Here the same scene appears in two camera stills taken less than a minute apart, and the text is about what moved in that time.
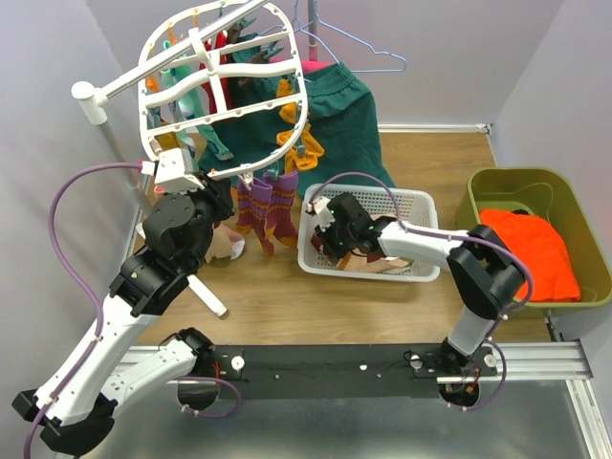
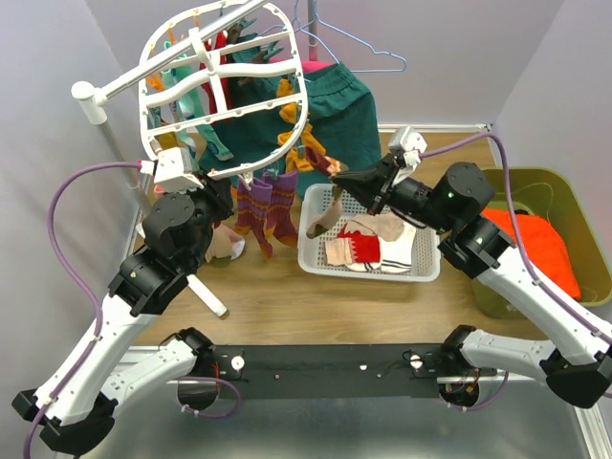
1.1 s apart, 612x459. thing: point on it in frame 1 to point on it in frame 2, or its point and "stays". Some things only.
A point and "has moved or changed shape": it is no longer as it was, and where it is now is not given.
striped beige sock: [356, 262] has moved or changed shape
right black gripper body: [338, 240] to [409, 195]
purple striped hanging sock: [268, 208] stays
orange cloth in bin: [555, 274] stays
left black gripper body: [209, 203] stays
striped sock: [225, 244] stays
